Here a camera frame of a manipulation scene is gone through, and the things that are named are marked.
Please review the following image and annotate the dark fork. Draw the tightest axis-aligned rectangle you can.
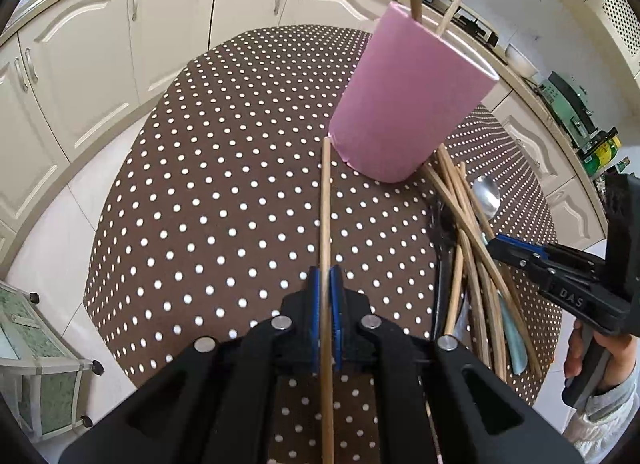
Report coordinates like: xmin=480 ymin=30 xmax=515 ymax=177
xmin=429 ymin=197 xmax=463 ymax=340

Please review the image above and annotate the metal spoon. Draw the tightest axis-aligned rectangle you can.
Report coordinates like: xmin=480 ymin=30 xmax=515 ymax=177
xmin=472 ymin=175 xmax=502 ymax=245

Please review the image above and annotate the teal knife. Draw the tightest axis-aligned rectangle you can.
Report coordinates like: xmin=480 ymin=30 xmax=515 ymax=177
xmin=497 ymin=289 xmax=530 ymax=375

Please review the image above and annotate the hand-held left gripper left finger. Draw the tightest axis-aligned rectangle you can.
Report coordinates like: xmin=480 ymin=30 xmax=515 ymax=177
xmin=59 ymin=267 xmax=323 ymax=464

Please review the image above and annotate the pink cup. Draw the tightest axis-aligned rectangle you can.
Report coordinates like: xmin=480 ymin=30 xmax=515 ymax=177
xmin=327 ymin=1 xmax=501 ymax=185

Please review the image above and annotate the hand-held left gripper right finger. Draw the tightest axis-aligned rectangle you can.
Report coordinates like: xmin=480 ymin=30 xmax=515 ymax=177
xmin=330 ymin=267 xmax=586 ymax=464

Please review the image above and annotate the bunch of wooden chopsticks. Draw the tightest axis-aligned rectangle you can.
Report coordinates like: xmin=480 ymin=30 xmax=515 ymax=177
xmin=420 ymin=141 xmax=546 ymax=385

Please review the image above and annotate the green oil bottle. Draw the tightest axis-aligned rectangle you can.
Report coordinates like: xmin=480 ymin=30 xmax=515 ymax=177
xmin=582 ymin=127 xmax=623 ymax=177

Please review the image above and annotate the person's right hand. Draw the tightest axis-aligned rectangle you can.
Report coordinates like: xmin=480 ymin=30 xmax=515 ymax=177
xmin=564 ymin=319 xmax=640 ymax=390

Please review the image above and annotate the white bowl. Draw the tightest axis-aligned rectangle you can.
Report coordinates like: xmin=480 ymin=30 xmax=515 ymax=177
xmin=505 ymin=43 xmax=538 ymax=76

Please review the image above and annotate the person's right forearm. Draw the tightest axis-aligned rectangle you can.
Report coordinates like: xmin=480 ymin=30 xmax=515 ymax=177
xmin=565 ymin=369 xmax=640 ymax=452

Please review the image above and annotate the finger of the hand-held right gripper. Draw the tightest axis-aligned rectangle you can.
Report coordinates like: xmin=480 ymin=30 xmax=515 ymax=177
xmin=492 ymin=257 xmax=551 ymax=290
xmin=487 ymin=237 xmax=556 ymax=265

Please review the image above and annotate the green glass-top stand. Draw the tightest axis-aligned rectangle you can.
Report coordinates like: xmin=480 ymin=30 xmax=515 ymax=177
xmin=0 ymin=280 xmax=103 ymax=442

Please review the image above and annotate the brown polka-dot tablecloth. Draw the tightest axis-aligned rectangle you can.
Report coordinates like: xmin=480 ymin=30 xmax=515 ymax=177
xmin=82 ymin=24 xmax=566 ymax=464

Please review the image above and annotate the wide cream lattice wall cabinet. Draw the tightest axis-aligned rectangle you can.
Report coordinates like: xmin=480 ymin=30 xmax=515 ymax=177
xmin=582 ymin=0 xmax=640 ymax=75

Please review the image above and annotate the green electric cooker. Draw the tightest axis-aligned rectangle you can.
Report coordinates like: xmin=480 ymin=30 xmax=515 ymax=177
xmin=537 ymin=70 xmax=601 ymax=145

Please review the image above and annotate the black gas stove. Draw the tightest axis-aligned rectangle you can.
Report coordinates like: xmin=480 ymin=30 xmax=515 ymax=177
xmin=350 ymin=0 xmax=501 ymax=50

